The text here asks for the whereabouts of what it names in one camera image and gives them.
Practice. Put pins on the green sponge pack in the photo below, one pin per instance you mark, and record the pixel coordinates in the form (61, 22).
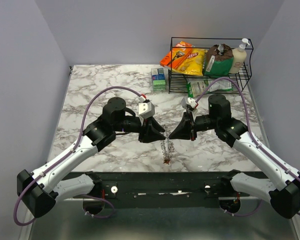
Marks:
(158, 79)

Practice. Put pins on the yellow chips bag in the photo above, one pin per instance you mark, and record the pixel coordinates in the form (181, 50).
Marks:
(193, 64)

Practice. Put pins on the brown green coffee bag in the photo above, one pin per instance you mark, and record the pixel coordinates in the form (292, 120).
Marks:
(218, 61)

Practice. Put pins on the green white snack bag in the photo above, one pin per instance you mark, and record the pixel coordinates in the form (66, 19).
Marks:
(196, 86)

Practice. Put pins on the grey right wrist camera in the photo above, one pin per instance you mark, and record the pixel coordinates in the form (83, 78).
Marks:
(189, 104)

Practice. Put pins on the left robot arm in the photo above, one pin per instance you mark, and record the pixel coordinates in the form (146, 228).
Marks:
(43, 187)

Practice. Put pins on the orange razor package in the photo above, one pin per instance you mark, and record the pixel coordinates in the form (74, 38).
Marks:
(176, 56)

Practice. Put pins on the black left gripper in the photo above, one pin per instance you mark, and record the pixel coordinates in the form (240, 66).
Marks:
(152, 128)

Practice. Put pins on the black wire rack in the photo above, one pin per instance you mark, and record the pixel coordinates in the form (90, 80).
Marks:
(177, 81)

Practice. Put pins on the cream lotion pump bottle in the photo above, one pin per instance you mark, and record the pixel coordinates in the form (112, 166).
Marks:
(239, 56)

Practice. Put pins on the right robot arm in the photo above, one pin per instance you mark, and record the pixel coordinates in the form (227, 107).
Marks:
(281, 188)

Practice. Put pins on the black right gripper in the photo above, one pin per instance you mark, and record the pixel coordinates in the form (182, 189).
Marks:
(187, 128)

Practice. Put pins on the black mounting base rail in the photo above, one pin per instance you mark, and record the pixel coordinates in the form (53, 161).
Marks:
(155, 190)

